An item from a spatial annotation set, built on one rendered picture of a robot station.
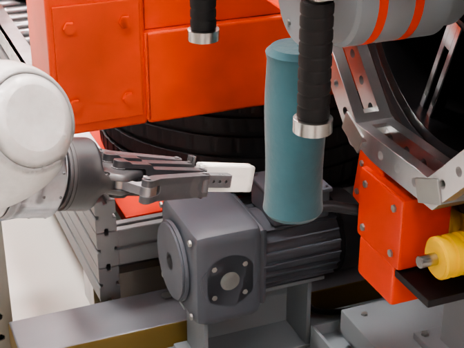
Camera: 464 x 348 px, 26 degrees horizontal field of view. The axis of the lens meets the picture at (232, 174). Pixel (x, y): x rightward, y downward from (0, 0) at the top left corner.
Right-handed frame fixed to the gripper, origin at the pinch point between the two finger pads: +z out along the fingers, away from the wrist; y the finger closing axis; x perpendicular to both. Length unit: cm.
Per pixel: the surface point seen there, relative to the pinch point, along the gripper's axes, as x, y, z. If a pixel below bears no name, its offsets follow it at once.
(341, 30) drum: 17.3, -4.3, 15.9
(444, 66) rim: 13.6, -11.1, 40.8
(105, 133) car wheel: -19, -100, 36
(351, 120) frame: 3.3, -19.8, 33.8
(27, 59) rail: -10, -135, 30
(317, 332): -38, -36, 50
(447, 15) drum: 21.1, -0.9, 29.1
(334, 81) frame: 7.9, -25.7, 34.0
